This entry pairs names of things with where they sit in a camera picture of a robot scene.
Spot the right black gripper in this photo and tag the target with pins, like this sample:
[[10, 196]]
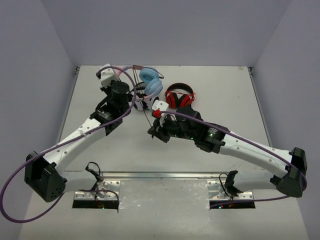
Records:
[[159, 132]]

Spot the pink blue cat-ear headphones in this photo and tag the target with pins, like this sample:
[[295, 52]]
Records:
[[145, 74]]

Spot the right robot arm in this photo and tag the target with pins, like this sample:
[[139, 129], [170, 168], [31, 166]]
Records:
[[281, 170]]

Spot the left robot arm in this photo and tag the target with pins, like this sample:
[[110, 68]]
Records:
[[47, 174]]

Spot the red black headphones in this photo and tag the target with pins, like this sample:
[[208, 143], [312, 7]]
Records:
[[179, 95]]

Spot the white black headphones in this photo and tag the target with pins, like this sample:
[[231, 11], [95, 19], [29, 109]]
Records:
[[140, 103]]

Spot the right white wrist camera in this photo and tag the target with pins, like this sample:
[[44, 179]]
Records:
[[159, 108]]

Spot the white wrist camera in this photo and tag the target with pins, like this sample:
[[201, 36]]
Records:
[[159, 108], [107, 75]]

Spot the right metal base bracket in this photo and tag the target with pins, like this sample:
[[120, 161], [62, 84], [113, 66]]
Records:
[[216, 192]]

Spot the metal base bracket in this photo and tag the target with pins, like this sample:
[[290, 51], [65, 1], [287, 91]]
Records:
[[216, 192], [102, 191]]

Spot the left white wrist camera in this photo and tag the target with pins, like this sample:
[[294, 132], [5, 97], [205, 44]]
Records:
[[107, 75]]

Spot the left metal base bracket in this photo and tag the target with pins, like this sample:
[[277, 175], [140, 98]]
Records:
[[102, 191]]

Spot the metal table edge rail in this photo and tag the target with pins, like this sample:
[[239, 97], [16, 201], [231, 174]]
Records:
[[130, 175]]

